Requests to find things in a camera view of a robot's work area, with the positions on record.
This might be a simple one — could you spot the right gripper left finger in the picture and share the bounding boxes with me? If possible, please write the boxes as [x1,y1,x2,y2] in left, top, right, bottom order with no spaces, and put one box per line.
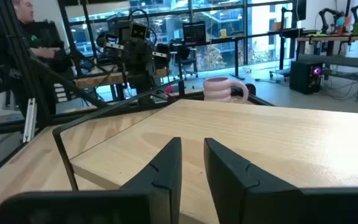
[0,136,183,224]

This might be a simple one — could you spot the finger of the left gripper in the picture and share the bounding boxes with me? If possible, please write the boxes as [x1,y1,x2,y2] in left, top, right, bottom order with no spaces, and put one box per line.
[104,33,124,58]
[152,43,171,68]

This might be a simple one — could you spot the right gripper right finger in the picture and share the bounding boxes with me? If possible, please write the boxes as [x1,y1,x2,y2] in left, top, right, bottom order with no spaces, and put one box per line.
[203,138,358,224]

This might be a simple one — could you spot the pink ribbed ceramic mug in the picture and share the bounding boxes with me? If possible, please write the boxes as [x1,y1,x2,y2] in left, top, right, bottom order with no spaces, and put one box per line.
[203,76,250,104]

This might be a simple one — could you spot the black office chair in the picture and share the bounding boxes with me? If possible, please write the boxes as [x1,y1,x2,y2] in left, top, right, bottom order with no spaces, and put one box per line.
[170,39,199,79]

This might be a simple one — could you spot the black calendar display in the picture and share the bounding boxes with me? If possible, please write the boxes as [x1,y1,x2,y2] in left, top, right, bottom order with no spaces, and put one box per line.
[182,21,207,44]

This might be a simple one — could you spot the black desk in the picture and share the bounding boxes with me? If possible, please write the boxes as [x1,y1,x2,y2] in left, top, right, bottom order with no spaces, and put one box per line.
[169,35,247,81]

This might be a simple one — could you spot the person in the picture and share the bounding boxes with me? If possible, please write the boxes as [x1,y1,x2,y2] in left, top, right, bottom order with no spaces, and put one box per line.
[0,0,74,116]

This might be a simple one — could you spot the black computer tower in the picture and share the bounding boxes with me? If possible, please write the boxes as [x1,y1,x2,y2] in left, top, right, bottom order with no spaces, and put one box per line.
[290,60,324,95]

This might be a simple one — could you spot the wooden workbench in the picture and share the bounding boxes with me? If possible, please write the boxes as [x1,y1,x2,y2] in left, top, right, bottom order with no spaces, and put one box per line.
[296,32,358,103]

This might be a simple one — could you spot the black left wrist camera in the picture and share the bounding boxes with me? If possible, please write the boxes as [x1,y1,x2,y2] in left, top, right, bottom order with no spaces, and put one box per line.
[129,22,149,40]

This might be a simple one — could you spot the wooden shelf black metal frame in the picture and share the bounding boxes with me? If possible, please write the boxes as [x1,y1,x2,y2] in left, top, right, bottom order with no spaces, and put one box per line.
[52,79,358,224]

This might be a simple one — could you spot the white metal bracket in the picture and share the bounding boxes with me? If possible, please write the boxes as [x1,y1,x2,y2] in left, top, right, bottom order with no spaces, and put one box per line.
[22,98,37,143]

